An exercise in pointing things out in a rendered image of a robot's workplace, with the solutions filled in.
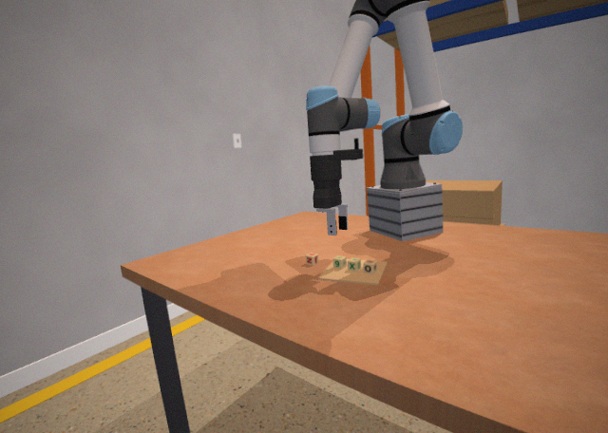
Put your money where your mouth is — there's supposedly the beige letter block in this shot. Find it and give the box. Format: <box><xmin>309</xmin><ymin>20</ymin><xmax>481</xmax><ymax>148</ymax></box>
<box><xmin>333</xmin><ymin>255</ymin><xmax>347</xmax><ymax>269</ymax></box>
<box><xmin>306</xmin><ymin>253</ymin><xmax>319</xmax><ymax>265</ymax></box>
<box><xmin>348</xmin><ymin>257</ymin><xmax>361</xmax><ymax>272</ymax></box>
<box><xmin>363</xmin><ymin>260</ymin><xmax>377</xmax><ymax>274</ymax></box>

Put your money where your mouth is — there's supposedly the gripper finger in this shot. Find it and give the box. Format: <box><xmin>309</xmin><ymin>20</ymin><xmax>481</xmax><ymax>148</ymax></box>
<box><xmin>316</xmin><ymin>208</ymin><xmax>337</xmax><ymax>235</ymax></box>
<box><xmin>334</xmin><ymin>204</ymin><xmax>348</xmax><ymax>230</ymax></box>

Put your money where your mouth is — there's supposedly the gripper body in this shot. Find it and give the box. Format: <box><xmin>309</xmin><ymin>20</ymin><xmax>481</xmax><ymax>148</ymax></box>
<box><xmin>309</xmin><ymin>135</ymin><xmax>363</xmax><ymax>209</ymax></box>

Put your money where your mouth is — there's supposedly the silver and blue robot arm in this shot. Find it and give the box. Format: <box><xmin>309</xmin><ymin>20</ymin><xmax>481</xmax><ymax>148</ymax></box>
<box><xmin>306</xmin><ymin>0</ymin><xmax>463</xmax><ymax>189</ymax></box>

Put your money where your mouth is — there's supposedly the tan square mat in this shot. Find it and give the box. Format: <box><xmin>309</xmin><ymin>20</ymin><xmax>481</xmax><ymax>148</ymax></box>
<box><xmin>318</xmin><ymin>259</ymin><xmax>388</xmax><ymax>285</ymax></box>

